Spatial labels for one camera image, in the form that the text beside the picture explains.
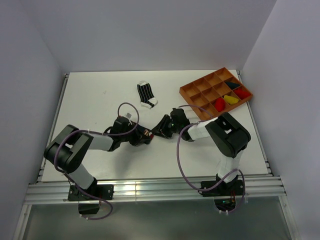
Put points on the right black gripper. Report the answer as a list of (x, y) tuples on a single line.
[(159, 129)]

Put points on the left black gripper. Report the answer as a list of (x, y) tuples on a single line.
[(139, 137)]

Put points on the red Christmas sock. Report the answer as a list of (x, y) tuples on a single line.
[(220, 104)]

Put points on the navy patterned sock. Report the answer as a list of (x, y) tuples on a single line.
[(148, 133)]

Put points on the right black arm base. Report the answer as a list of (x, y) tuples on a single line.
[(230, 189)]

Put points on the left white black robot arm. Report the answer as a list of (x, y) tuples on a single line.
[(67, 151)]

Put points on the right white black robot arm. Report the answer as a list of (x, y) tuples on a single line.
[(228, 135)]

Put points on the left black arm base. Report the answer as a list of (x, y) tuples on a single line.
[(91, 199)]

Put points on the black white striped sock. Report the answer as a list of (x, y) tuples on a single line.
[(147, 98)]

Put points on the orange compartment tray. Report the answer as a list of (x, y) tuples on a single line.
[(202, 93)]

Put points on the yellow rolled sock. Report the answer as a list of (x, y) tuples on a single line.
[(230, 99)]

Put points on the dark green rolled sock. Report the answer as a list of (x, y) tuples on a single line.
[(232, 85)]

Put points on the red rolled sock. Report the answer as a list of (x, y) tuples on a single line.
[(242, 94)]

